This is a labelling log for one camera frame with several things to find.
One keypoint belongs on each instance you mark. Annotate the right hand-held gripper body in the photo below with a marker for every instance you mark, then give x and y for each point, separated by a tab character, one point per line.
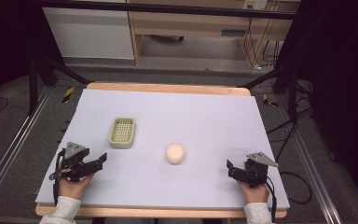
256	169

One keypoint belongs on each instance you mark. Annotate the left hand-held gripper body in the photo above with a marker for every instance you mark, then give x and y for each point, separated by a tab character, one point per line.
74	161

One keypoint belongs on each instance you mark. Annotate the green slotted soap dish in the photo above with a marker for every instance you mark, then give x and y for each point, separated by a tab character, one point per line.
122	132

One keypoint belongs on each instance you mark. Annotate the round cream soap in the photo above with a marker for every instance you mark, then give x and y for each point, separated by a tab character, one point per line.
175	153

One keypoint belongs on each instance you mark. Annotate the person's right hand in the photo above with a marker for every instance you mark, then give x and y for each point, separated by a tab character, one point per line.
254	193

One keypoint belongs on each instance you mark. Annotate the person's left hand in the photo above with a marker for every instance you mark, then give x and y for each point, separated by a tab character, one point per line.
72	188

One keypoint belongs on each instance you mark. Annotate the pale lilac foam mat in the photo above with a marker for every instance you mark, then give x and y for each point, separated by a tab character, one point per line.
180	124

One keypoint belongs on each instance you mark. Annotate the yellow black floor marker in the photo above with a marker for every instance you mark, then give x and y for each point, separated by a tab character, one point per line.
269	101
68	95

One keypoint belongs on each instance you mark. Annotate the wooden table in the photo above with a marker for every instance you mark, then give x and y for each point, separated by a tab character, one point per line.
167	87

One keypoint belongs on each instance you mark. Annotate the white cabinet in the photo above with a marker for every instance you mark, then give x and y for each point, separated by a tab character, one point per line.
90	34

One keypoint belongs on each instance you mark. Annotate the black curtain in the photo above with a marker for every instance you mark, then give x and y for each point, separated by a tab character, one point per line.
341	77
9	40

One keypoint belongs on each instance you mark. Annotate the light wooden desk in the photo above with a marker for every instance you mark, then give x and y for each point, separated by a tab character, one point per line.
192	25

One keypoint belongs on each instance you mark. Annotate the white power strip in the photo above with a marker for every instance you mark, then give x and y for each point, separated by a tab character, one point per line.
254	4

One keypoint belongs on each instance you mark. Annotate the metal floor rail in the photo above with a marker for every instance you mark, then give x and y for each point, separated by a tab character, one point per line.
317	168
15	146

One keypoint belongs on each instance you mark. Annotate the black frame stand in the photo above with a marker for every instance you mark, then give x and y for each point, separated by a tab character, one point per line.
43	74
287	84

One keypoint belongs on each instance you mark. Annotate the black frame crossbar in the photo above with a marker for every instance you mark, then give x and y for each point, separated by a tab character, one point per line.
167	8

